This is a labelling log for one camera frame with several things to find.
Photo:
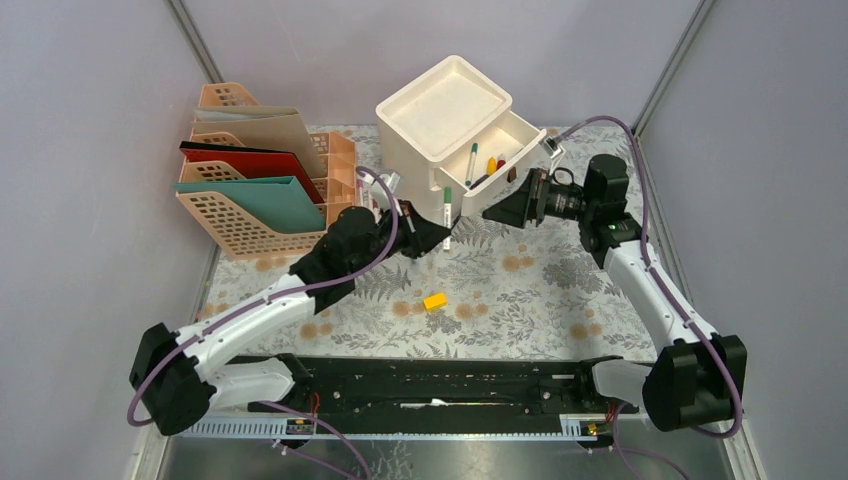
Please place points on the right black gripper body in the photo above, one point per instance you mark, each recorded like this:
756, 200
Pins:
542, 198

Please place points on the white top drawer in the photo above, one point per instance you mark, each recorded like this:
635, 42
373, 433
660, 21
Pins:
480, 171

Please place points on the green capped white marker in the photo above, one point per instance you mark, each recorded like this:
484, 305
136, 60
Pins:
447, 217

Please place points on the teal folder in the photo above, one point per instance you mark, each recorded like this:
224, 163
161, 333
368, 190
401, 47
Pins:
279, 202

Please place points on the white three-drawer cabinet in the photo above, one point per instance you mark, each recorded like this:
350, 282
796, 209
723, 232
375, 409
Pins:
432, 118

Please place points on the red ring binder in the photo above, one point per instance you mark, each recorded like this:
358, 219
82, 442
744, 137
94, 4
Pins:
215, 162

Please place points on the beige notebook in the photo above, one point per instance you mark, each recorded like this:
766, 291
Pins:
264, 127

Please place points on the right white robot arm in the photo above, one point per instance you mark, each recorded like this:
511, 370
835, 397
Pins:
698, 377

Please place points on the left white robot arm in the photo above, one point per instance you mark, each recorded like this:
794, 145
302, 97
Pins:
179, 375

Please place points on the floral table mat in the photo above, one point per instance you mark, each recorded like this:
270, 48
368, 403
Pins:
512, 293

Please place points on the yellow eraser block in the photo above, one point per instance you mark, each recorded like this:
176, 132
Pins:
435, 302

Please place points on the peach plastic file organizer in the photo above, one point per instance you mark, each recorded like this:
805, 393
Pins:
238, 233

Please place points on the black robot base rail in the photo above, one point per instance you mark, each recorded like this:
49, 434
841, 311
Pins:
443, 396

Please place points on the aluminium corner frame post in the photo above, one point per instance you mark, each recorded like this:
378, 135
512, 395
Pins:
194, 39

